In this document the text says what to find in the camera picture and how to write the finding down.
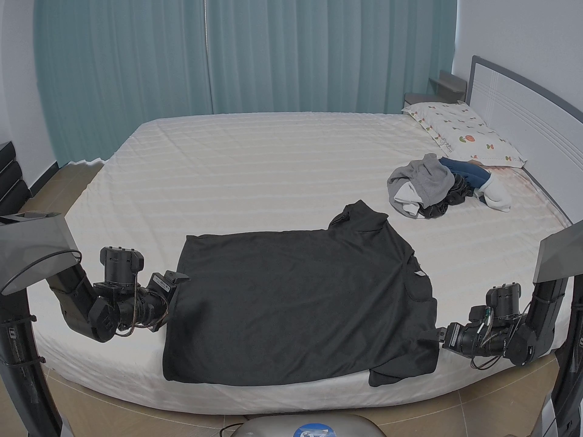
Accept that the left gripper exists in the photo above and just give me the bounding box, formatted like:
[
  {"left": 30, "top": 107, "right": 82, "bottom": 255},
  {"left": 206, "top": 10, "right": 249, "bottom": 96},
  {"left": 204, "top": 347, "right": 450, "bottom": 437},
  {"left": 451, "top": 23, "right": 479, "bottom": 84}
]
[{"left": 134, "top": 285, "right": 177, "bottom": 331}]

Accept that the bed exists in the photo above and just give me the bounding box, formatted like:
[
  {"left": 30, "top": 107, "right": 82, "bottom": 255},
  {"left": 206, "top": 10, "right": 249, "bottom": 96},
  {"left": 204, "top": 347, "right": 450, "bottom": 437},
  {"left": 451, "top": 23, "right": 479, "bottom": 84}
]
[{"left": 25, "top": 55, "right": 583, "bottom": 415}]

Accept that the blue-green curtain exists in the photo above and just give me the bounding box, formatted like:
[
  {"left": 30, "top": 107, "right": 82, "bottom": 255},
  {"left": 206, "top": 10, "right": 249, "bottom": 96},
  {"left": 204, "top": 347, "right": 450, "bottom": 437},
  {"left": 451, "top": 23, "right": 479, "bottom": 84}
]
[
  {"left": 34, "top": 0, "right": 212, "bottom": 167},
  {"left": 205, "top": 0, "right": 458, "bottom": 115}
]

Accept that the black T-shirt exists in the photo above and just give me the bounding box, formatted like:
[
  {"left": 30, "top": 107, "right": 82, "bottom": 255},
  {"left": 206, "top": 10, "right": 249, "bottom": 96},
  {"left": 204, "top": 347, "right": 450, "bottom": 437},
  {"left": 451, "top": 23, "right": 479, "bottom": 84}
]
[{"left": 162, "top": 200, "right": 439, "bottom": 388}]

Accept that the white printed pillow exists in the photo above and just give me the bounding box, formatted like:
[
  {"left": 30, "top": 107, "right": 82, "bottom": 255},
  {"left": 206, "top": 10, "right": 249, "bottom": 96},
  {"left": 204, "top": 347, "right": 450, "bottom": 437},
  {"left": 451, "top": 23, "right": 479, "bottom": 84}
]
[{"left": 401, "top": 100, "right": 528, "bottom": 169}]

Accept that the black chest of drawers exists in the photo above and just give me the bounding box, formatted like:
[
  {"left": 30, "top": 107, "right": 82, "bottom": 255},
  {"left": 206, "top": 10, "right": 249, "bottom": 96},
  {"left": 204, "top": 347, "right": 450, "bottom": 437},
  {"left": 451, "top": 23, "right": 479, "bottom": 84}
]
[{"left": 0, "top": 141, "right": 32, "bottom": 217}]

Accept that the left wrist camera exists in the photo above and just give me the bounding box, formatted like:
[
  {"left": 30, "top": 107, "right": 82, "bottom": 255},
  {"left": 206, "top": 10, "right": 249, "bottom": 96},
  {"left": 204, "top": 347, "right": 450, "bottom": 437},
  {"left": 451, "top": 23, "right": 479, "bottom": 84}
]
[{"left": 147, "top": 269, "right": 190, "bottom": 303}]

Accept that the grey bedside table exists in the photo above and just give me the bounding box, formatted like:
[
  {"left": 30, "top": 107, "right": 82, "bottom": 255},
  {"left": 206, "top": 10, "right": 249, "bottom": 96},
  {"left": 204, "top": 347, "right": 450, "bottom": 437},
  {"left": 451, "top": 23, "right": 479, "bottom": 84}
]
[{"left": 404, "top": 70, "right": 468, "bottom": 107}]

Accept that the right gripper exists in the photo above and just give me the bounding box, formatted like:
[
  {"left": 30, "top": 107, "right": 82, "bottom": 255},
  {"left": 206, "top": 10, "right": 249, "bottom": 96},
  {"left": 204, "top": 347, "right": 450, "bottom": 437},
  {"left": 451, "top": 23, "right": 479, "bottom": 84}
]
[{"left": 443, "top": 320, "right": 486, "bottom": 358}]

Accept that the pile of clothes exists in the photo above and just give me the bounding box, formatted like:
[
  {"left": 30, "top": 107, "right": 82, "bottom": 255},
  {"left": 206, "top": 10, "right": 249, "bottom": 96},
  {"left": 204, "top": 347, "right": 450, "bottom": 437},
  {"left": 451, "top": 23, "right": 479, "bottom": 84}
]
[{"left": 386, "top": 153, "right": 513, "bottom": 220}]

